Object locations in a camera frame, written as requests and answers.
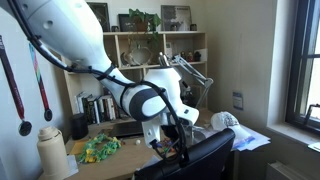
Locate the silver articulated desk lamp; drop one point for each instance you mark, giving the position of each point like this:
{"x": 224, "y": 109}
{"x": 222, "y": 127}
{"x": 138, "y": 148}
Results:
{"x": 187, "y": 96}

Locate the black cylindrical speaker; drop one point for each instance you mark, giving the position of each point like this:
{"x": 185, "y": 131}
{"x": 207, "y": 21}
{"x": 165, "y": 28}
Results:
{"x": 79, "y": 127}

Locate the medal with ribbon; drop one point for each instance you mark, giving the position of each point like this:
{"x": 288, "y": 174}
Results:
{"x": 47, "y": 111}
{"x": 25, "y": 127}

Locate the right medal with ribbon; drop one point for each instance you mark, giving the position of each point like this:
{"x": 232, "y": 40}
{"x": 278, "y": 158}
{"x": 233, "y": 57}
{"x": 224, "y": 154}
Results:
{"x": 47, "y": 111}

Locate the cream insulated water bottle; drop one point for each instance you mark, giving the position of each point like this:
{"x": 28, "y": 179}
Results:
{"x": 52, "y": 153}

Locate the white printed paper sheet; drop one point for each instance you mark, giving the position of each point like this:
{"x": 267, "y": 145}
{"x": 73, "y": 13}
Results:
{"x": 73, "y": 166}

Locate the left framed picture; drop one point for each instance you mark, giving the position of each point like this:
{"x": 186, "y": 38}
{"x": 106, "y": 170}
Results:
{"x": 101, "y": 12}

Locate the small colourful toy pieces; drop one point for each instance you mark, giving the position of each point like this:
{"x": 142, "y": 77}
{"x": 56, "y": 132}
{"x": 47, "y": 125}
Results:
{"x": 166, "y": 145}

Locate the middle small framed picture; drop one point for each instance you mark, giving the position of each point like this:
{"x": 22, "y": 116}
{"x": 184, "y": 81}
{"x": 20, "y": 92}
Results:
{"x": 125, "y": 22}

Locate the row of books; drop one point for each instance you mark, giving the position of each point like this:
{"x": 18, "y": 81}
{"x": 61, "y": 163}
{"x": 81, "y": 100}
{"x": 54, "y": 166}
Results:
{"x": 97, "y": 109}

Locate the left medal with ribbon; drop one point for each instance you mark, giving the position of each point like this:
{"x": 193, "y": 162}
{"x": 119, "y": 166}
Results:
{"x": 25, "y": 127}

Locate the green yellow fabric lei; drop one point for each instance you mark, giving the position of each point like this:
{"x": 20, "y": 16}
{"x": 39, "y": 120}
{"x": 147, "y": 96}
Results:
{"x": 99, "y": 148}

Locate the stack of white papers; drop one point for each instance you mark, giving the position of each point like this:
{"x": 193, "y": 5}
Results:
{"x": 247, "y": 139}

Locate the right framed picture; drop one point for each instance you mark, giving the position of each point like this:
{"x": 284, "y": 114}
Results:
{"x": 178, "y": 16}

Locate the black window frame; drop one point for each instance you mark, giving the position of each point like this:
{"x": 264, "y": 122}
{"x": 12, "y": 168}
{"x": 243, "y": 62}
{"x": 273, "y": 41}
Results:
{"x": 302, "y": 109}

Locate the black laptop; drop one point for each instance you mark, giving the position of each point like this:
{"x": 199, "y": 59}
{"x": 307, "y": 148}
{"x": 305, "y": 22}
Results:
{"x": 127, "y": 129}

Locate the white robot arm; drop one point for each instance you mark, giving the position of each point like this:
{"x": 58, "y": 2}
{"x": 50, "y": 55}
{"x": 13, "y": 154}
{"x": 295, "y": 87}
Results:
{"x": 70, "y": 28}

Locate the potted green plant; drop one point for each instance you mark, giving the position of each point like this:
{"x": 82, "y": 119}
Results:
{"x": 145, "y": 22}

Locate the wooden bookshelf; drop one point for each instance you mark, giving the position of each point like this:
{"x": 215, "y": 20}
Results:
{"x": 134, "y": 53}

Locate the black office chair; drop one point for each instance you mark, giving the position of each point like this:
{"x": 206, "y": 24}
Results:
{"x": 206, "y": 161}

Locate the wall light switch plate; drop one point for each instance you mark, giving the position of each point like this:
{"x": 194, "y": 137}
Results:
{"x": 237, "y": 101}

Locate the yellow envelope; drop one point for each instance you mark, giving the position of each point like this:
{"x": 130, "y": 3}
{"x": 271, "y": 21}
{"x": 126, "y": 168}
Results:
{"x": 77, "y": 147}

